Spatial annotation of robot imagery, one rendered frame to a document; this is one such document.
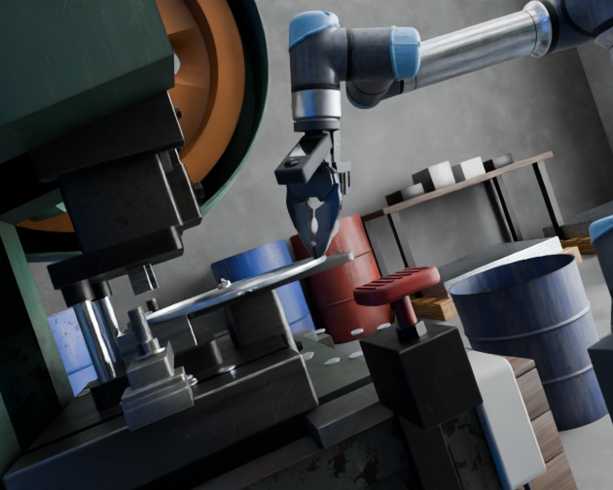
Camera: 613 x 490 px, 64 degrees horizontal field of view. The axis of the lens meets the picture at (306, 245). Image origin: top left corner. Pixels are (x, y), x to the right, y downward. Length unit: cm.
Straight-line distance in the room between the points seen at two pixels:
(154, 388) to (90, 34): 37
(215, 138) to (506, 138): 436
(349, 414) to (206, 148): 74
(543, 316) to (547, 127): 407
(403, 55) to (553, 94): 502
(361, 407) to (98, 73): 44
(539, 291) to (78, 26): 140
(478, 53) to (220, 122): 54
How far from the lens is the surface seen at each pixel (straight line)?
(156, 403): 50
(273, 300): 70
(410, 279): 42
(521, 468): 61
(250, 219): 411
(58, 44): 61
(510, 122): 534
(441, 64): 92
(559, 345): 170
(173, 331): 67
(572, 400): 177
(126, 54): 60
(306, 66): 76
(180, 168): 71
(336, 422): 51
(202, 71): 120
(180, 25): 125
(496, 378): 57
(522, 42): 99
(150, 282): 72
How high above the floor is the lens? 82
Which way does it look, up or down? 1 degrees down
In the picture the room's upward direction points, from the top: 19 degrees counter-clockwise
